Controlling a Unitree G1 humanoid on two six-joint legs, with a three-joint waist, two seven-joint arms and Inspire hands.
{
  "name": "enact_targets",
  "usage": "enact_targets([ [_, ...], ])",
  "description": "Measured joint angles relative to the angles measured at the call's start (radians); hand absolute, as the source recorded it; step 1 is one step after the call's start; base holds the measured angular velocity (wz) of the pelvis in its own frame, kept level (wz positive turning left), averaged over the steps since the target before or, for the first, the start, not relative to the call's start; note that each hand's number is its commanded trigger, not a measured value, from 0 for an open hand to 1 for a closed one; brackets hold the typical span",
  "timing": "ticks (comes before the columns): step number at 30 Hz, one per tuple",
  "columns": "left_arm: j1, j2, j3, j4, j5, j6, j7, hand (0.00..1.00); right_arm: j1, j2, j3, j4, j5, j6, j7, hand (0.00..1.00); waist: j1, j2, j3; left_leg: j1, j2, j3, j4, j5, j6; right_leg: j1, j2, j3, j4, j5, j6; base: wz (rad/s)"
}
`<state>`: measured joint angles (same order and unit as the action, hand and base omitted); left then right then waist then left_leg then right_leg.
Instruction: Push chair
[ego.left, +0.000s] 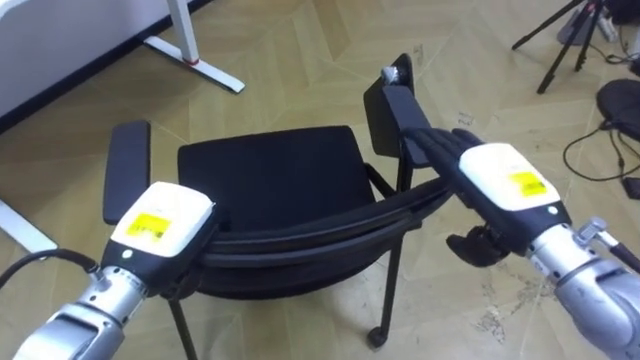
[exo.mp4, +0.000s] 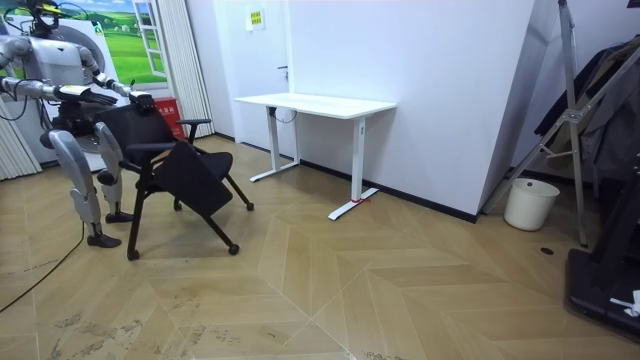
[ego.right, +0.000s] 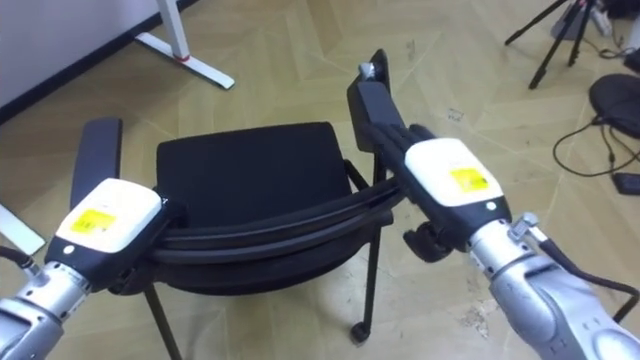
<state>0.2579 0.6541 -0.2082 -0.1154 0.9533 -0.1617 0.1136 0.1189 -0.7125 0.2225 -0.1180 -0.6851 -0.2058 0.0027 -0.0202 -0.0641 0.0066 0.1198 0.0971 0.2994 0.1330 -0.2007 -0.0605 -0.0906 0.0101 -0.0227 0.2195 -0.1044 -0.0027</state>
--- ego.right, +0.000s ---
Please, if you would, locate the white desk foot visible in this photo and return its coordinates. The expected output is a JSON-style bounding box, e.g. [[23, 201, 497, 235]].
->
[[0, 203, 47, 256]]

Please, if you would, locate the black tripod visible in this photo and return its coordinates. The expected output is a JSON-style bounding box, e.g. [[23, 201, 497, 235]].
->
[[503, 0, 599, 91]]

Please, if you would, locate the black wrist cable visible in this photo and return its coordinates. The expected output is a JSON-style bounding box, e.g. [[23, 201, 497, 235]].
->
[[508, 212, 640, 325], [0, 244, 37, 276]]

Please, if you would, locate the black floor cable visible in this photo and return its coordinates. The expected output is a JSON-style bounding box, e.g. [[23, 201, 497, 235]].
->
[[552, 115, 640, 178]]

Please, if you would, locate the white desk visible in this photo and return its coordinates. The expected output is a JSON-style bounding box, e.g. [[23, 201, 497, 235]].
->
[[133, 0, 236, 91]]

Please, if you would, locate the black office chair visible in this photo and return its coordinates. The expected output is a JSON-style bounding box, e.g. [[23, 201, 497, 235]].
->
[[69, 48, 407, 360]]

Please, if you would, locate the black round bag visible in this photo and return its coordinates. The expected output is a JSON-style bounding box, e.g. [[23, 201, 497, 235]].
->
[[588, 73, 640, 140]]

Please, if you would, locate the black power adapter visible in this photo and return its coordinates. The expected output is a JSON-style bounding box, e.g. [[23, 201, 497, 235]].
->
[[612, 171, 640, 196]]

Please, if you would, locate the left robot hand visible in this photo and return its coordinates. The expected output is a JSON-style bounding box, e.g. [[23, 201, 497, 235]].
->
[[44, 177, 189, 296]]

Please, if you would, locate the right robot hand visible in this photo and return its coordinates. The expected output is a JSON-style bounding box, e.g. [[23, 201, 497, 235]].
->
[[372, 123, 513, 264]]

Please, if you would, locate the white power strip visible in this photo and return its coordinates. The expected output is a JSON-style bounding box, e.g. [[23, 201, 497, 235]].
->
[[589, 3, 614, 38]]

